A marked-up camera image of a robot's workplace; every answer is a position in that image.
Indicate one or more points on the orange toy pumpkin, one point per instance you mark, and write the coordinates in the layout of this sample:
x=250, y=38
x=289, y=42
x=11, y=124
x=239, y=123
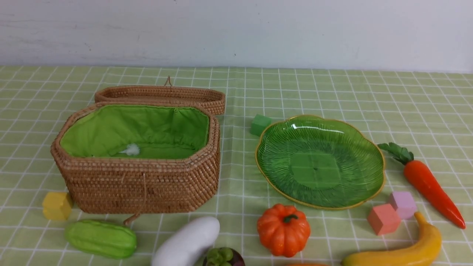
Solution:
x=283, y=230

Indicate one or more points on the purple toy mangosteen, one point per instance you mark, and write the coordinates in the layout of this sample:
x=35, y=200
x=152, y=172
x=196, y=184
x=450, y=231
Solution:
x=224, y=256

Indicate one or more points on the white toy eggplant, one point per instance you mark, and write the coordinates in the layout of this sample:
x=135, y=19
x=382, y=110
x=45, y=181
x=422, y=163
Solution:
x=188, y=244

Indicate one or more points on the orange toy mango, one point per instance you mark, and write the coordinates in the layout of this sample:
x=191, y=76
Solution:
x=306, y=264

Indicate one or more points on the green toy cucumber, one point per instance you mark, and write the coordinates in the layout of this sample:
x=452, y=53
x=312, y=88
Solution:
x=102, y=238

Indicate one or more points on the orange toy carrot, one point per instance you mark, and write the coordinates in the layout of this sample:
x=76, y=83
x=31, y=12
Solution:
x=422, y=179

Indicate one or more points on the yellow toy banana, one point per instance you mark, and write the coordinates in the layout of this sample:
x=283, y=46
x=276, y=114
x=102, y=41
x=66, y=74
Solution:
x=423, y=253

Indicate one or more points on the green foam cube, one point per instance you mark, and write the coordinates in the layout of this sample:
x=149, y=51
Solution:
x=259, y=124

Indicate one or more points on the woven wicker basket lid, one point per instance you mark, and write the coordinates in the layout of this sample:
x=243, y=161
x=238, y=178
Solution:
x=211, y=100

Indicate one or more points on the woven wicker basket green lining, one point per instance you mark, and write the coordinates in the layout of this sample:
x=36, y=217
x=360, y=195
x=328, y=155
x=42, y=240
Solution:
x=138, y=157

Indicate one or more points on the green glass leaf plate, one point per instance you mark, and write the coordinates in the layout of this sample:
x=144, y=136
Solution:
x=321, y=163

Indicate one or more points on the pink-red foam cube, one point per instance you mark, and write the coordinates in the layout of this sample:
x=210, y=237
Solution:
x=383, y=219

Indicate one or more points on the purple foam cube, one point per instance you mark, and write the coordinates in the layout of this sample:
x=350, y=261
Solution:
x=403, y=203

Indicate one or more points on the yellow foam cube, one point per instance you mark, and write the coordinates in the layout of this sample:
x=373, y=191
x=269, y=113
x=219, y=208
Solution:
x=57, y=206

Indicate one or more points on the green checkered tablecloth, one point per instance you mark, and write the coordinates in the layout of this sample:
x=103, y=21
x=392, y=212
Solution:
x=428, y=113

